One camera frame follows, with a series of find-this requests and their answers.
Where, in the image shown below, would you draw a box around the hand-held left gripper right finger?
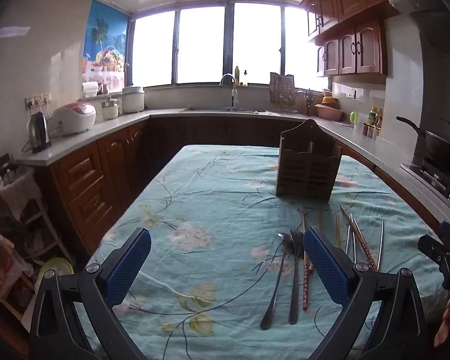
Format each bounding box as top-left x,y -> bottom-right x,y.
303,226 -> 428,360

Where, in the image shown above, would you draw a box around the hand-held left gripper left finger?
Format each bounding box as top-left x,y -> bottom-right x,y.
29,227 -> 152,360

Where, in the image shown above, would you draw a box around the metal fork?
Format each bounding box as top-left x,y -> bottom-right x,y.
288,229 -> 304,325

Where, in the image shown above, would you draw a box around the metal spoon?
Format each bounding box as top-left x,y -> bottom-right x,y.
260,232 -> 291,331

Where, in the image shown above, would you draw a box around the wooden utensil holder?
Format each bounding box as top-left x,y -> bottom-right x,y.
275,119 -> 343,202

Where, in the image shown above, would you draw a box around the steel gas stove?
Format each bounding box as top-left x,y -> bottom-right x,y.
400,155 -> 450,203

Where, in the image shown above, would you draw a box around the green plate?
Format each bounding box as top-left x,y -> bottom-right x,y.
35,257 -> 76,289

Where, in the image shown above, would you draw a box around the black wok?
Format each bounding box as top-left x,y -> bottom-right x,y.
396,115 -> 450,166

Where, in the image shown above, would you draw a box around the wooden base cabinets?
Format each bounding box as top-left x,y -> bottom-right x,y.
17,109 -> 450,256

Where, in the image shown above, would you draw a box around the teal floral tablecloth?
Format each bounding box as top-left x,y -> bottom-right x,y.
80,144 -> 449,360

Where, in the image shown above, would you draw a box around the white stool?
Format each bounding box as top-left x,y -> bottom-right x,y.
0,169 -> 72,267

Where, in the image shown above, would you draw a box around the patterned cloth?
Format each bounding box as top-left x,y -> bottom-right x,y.
0,217 -> 23,297

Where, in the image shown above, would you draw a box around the pink plastic basin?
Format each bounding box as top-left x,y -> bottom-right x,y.
315,104 -> 342,121

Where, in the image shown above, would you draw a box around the small white electric pot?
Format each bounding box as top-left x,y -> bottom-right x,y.
101,95 -> 119,121

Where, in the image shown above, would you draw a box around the red and white rice cooker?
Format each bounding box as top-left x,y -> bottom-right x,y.
47,102 -> 97,137

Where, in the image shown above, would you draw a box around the steel electric kettle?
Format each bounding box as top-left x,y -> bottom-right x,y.
26,112 -> 52,153

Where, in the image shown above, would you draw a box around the wooden knife block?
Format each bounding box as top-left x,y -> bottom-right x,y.
304,88 -> 316,116

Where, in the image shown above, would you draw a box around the white round rice cooker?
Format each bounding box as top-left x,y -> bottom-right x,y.
122,86 -> 146,114

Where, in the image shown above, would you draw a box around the steel kitchen sink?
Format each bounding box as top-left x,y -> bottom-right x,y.
180,107 -> 267,114

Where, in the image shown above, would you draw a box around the wooden cutting board rack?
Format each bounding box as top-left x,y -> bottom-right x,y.
269,72 -> 297,107

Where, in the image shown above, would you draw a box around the chrome kitchen faucet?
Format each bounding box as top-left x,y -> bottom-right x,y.
220,74 -> 238,109

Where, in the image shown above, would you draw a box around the steel range hood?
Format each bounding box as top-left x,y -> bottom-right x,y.
388,0 -> 450,53

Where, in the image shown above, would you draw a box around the dark framed kitchen window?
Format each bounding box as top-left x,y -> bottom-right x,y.
129,2 -> 329,88

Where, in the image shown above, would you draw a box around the wall power outlet strip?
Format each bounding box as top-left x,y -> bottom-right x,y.
25,93 -> 52,110

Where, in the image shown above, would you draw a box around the short wooden wall cabinets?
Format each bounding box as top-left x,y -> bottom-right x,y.
315,19 -> 389,77

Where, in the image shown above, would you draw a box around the tropical fruit wall poster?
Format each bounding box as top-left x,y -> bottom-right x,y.
82,0 -> 130,83

